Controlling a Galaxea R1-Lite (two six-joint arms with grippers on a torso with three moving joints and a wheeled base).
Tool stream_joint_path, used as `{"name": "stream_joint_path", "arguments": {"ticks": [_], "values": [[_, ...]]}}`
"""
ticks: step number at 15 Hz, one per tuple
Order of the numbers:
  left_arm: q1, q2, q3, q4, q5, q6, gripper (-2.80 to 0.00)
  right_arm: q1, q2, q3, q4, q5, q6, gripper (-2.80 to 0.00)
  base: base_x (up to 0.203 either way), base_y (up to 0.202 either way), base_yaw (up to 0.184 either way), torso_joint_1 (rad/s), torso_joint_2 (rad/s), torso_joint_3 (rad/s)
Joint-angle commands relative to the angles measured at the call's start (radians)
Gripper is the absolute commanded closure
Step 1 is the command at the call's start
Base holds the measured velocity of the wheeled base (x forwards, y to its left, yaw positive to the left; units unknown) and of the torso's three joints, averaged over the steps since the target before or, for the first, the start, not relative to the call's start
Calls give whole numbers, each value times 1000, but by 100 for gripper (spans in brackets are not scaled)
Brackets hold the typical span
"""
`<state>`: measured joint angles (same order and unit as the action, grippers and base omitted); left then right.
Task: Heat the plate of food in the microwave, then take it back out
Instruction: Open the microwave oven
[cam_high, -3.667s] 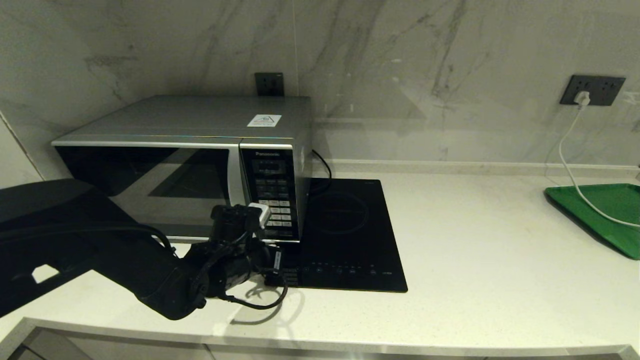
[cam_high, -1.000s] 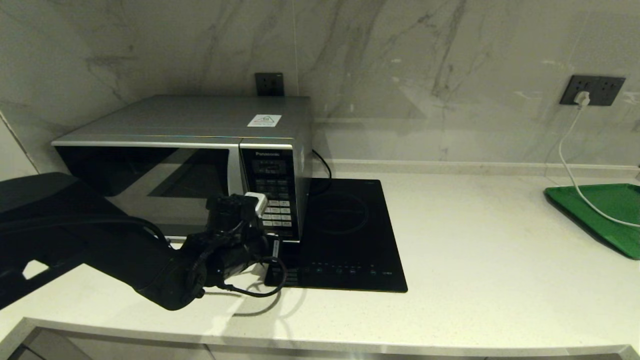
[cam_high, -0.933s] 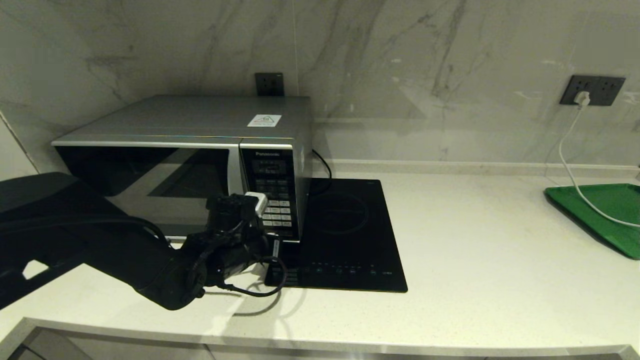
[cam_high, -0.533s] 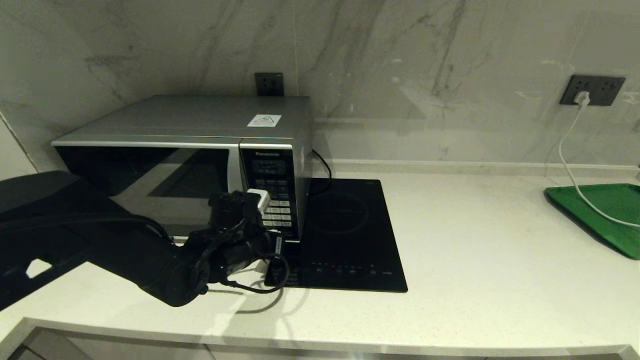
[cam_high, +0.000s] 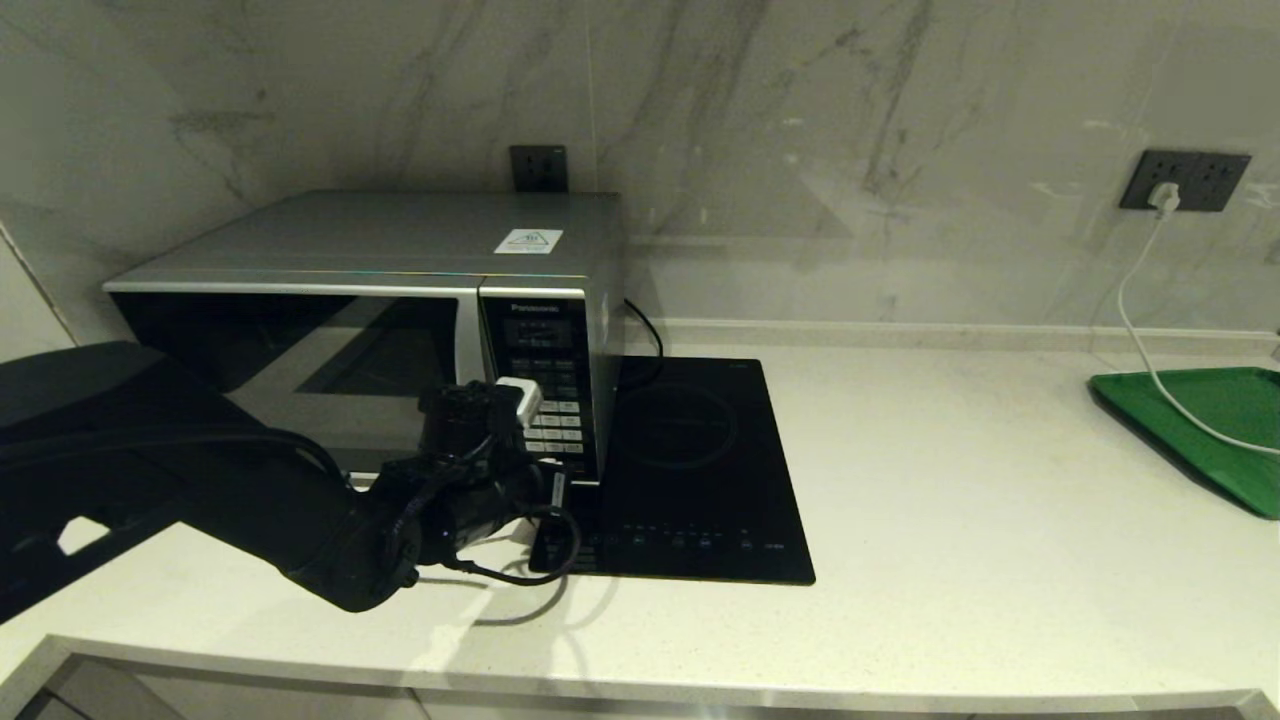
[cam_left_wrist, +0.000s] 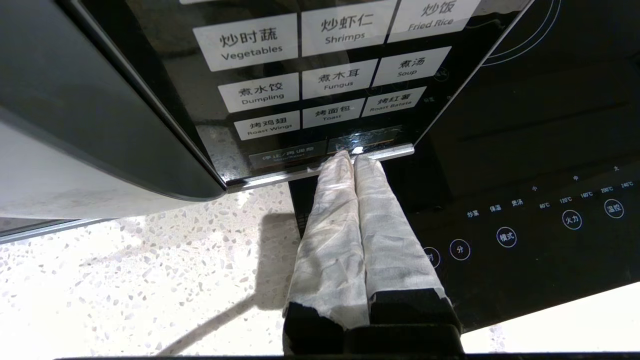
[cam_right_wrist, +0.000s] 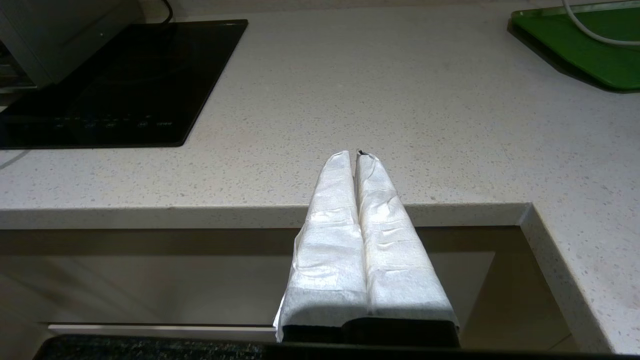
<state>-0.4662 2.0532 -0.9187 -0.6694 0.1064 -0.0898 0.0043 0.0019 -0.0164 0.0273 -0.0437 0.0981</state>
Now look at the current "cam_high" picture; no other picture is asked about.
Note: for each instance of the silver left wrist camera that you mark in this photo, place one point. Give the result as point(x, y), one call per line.
point(520, 402)

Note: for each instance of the dark glass microwave door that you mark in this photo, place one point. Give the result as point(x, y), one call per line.
point(300, 350)

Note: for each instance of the small dark wall socket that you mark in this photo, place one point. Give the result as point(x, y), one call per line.
point(538, 168)

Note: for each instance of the green plastic tray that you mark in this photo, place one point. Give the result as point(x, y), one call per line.
point(1220, 420)

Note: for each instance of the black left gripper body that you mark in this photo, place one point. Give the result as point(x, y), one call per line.
point(490, 505)

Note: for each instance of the wide dark wall socket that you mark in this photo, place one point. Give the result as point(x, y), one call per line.
point(1215, 180)

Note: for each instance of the silver microwave oven body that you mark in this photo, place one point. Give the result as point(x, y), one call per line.
point(400, 230)

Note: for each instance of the beige cabinet front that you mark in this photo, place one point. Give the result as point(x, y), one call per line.
point(250, 700)

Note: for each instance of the black induction cooktop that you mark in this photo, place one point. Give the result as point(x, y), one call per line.
point(700, 470)

